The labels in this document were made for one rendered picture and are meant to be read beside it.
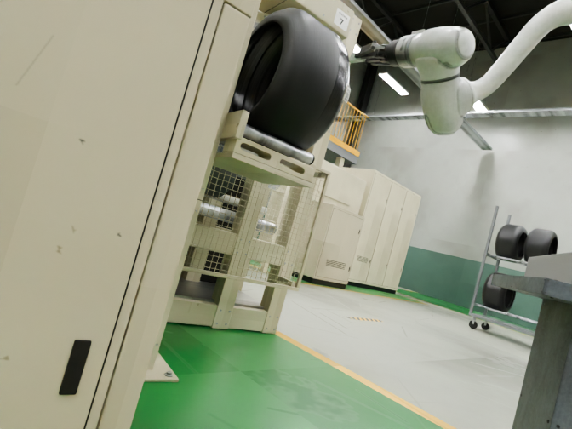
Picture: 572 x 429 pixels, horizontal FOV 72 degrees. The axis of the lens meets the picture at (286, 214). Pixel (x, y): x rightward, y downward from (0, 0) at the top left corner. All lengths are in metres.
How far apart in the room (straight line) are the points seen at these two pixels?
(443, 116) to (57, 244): 0.99
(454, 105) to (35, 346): 1.08
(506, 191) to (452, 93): 11.98
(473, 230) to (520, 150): 2.64
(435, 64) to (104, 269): 0.94
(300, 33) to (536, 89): 12.85
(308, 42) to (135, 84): 0.96
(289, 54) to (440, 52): 0.53
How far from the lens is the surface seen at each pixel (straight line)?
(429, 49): 1.18
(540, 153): 13.27
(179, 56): 0.63
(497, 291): 6.73
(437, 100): 1.20
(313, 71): 1.46
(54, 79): 0.59
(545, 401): 1.35
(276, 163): 1.45
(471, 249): 13.02
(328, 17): 2.18
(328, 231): 6.09
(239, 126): 1.36
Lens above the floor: 0.58
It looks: 3 degrees up
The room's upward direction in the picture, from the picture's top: 16 degrees clockwise
